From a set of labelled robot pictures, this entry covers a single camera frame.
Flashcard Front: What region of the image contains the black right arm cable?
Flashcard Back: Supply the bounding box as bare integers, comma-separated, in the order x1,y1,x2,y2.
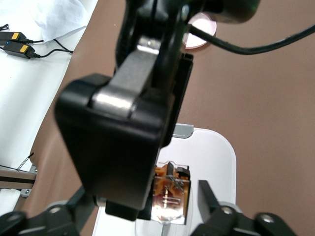
188,23,315,56

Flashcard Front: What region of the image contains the white crumpled sheet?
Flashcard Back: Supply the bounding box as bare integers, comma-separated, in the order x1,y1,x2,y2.
0,0,98,43

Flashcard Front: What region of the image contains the brown camera support post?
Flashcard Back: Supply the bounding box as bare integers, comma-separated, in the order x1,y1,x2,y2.
0,165,38,199

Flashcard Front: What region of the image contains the pink round plate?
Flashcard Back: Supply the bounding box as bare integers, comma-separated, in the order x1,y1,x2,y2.
183,13,219,50

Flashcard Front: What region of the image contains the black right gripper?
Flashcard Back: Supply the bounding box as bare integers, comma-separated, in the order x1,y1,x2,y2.
115,0,194,148

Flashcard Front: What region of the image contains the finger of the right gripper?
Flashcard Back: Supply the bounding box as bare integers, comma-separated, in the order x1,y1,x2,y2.
54,42,177,221

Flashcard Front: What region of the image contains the orange black push-button switch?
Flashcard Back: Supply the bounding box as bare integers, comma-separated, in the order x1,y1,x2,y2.
152,160,192,225

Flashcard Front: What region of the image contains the grey box latch clip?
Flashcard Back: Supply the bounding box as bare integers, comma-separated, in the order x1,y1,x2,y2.
172,123,194,139

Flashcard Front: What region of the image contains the white lidded storage box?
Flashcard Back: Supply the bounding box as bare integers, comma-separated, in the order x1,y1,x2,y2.
92,127,238,236

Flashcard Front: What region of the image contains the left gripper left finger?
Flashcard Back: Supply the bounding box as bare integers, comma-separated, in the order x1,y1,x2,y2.
0,184,97,236

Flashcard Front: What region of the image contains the black adapter yellow label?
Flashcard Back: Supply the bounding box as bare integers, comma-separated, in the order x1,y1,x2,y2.
0,31,29,46
0,43,37,60

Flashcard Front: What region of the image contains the grey box lid handle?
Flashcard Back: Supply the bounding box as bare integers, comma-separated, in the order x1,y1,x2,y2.
160,218,172,236

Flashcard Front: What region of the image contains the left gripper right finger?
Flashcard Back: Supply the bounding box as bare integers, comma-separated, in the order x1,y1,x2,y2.
191,179,297,236

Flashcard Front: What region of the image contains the thin black adapter cable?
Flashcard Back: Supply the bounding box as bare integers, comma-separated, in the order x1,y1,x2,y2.
33,38,74,59
24,37,45,45

